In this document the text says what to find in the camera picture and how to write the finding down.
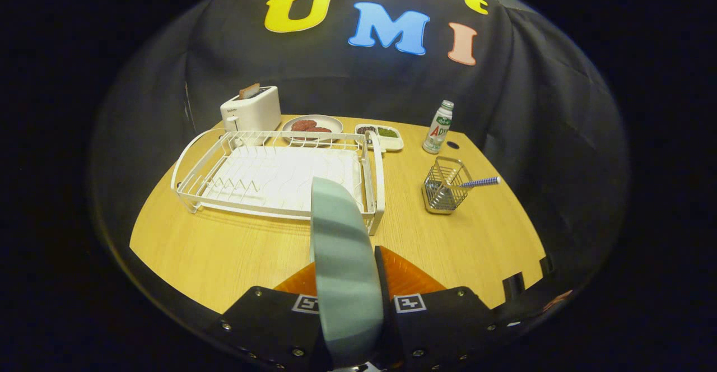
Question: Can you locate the pale green plate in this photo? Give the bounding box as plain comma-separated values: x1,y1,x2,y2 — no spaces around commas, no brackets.
310,177,385,368

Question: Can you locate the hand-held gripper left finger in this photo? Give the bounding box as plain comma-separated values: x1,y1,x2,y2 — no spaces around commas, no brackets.
208,260,332,371

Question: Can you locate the metal wire basket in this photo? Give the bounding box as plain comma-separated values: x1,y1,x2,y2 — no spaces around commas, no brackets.
422,156,473,215

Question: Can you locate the blue striped handle spoon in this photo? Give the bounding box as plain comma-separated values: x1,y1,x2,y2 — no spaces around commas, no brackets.
448,176,501,191

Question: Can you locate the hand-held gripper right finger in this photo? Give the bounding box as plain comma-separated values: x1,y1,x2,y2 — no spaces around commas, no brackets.
374,245,508,371

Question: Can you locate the white toaster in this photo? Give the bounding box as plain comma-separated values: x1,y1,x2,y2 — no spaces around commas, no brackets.
220,86,282,133

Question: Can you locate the white plastic drink bottle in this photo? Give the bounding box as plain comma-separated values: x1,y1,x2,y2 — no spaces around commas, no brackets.
422,100,454,155

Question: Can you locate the round white plate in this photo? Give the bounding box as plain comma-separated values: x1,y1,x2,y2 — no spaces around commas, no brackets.
282,115,343,147

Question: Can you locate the white wire dish rack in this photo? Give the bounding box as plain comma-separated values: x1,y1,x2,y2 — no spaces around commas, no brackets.
171,129,386,236

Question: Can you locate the white divided dish with beans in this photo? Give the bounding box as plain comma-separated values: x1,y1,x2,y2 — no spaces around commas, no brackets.
355,124,404,152

